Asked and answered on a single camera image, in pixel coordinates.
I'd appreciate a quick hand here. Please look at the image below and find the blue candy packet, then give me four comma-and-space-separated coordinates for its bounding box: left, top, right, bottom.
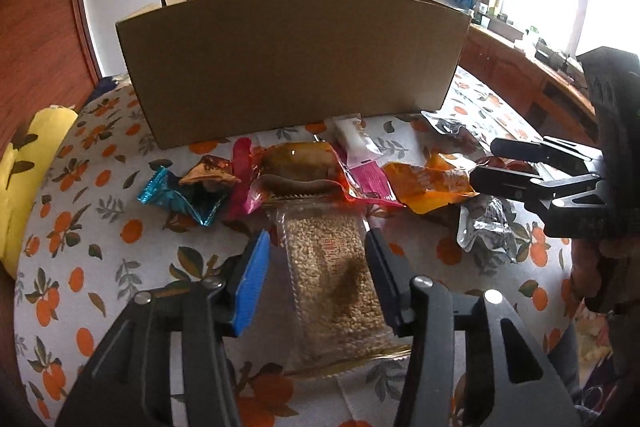
137, 167, 226, 228

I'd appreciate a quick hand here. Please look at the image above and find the white snack packet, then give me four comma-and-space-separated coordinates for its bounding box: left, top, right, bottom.
325, 117, 382, 168

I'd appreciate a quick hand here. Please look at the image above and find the brown cardboard box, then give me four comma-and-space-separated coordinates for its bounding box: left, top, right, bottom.
116, 0, 472, 151

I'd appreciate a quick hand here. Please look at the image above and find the yellow plush toy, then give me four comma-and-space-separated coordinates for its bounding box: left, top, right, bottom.
0, 106, 78, 280

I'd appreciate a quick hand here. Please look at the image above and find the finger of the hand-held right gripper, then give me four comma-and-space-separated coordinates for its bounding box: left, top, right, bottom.
470, 165, 608, 215
490, 136, 601, 176

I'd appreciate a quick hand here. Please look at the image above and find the magenta snack packet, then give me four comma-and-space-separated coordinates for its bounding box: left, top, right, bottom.
347, 159, 406, 208

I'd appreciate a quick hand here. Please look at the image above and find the brown wooden panel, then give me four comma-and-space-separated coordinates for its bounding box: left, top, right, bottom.
0, 0, 106, 148

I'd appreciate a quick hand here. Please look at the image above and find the clear orange packet brown food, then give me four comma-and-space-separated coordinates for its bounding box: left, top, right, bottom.
248, 142, 358, 208

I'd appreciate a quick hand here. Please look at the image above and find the wooden cabinet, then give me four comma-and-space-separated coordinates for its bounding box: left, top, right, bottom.
457, 24, 601, 140

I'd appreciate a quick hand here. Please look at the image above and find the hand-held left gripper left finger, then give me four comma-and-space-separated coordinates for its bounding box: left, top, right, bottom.
55, 229, 273, 427

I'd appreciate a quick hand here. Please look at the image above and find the person's right hand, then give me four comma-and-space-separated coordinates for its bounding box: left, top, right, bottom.
570, 238, 615, 313

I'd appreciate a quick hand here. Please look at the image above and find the silver foil packet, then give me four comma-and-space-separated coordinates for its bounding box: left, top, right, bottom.
457, 197, 531, 265

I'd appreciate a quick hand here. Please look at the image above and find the orange fruit print blanket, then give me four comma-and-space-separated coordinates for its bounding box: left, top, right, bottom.
12, 67, 616, 427

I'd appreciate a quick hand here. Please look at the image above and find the orange snack packet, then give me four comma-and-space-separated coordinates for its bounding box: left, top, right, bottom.
382, 152, 478, 214

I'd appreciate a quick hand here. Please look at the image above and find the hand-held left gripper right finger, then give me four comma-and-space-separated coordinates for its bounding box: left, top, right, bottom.
364, 229, 583, 427

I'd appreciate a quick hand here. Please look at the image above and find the clear silver packet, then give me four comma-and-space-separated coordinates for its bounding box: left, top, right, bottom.
421, 109, 493, 155

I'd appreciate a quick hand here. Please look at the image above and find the dark box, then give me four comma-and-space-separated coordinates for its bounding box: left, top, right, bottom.
536, 39, 572, 68

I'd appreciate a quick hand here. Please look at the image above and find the purple floral cloth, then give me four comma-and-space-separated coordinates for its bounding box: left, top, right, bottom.
575, 307, 621, 388

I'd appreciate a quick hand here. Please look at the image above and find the brown orange candy packet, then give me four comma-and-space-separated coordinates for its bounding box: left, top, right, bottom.
179, 155, 241, 192

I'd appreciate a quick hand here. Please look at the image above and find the pink snack packet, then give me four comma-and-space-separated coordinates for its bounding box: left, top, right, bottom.
227, 138, 266, 220

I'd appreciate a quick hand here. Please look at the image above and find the clear grain bar packet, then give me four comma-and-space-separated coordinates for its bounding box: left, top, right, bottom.
267, 202, 413, 375

